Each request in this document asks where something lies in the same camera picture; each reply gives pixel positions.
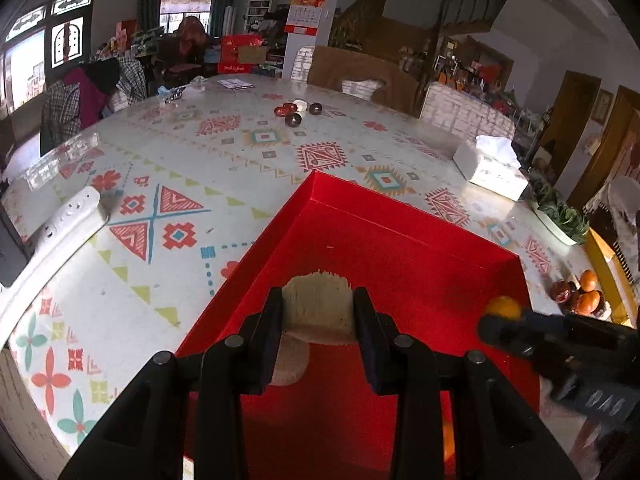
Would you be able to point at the orange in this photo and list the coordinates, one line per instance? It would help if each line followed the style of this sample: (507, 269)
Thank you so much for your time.
(588, 280)
(586, 302)
(502, 306)
(448, 441)

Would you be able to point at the red gift box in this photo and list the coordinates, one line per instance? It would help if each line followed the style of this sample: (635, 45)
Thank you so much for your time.
(242, 55)

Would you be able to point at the dark red apple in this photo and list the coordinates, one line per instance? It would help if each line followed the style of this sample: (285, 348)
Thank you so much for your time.
(561, 291)

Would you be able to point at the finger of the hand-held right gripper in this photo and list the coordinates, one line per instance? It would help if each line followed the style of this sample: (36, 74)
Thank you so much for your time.
(525, 337)

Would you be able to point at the white lace chair cover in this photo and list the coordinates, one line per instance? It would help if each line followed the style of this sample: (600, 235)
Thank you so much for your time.
(620, 210)

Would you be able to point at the white bookshelf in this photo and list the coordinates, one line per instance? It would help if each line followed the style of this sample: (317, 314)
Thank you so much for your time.
(257, 10)

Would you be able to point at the red cardboard box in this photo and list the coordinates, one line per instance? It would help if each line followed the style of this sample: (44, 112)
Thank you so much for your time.
(400, 270)

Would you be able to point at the dark round plum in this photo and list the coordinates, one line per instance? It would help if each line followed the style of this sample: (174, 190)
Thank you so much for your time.
(315, 108)
(293, 119)

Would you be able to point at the clear plastic box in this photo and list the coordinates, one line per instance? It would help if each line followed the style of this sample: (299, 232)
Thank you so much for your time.
(45, 167)

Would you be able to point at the white dish of green leaves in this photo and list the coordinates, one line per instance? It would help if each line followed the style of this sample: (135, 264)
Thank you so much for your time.
(560, 212)

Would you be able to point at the red wall calendar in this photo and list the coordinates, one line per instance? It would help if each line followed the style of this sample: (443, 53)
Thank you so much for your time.
(307, 7)

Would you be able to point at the white power strip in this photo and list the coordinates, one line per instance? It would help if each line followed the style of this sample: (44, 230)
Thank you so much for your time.
(55, 255)

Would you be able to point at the wooden staircase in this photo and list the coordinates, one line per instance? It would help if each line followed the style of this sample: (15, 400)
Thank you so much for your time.
(425, 15)

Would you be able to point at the white paper sheet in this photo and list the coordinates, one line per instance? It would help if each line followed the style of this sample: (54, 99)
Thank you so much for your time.
(235, 82)

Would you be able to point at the blue face mask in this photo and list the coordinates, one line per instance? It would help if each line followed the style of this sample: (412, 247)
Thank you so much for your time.
(170, 92)

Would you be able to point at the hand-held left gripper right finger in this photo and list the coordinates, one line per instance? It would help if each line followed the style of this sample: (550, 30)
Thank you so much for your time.
(364, 335)

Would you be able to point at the white patterned chair cushion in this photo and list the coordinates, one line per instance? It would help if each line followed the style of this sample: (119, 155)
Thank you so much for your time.
(467, 110)
(302, 62)

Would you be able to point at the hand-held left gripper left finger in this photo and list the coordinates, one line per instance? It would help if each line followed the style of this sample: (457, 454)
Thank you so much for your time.
(272, 330)

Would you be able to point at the wooden door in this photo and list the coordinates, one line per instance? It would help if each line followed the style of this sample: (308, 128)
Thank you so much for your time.
(575, 110)

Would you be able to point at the wooden chair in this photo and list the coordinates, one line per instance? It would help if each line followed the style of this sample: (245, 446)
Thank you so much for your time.
(360, 77)

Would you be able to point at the white tissue box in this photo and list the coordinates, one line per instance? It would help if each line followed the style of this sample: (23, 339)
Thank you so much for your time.
(492, 167)

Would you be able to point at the plaid shirt on chair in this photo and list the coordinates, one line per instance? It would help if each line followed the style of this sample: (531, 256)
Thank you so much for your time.
(65, 105)

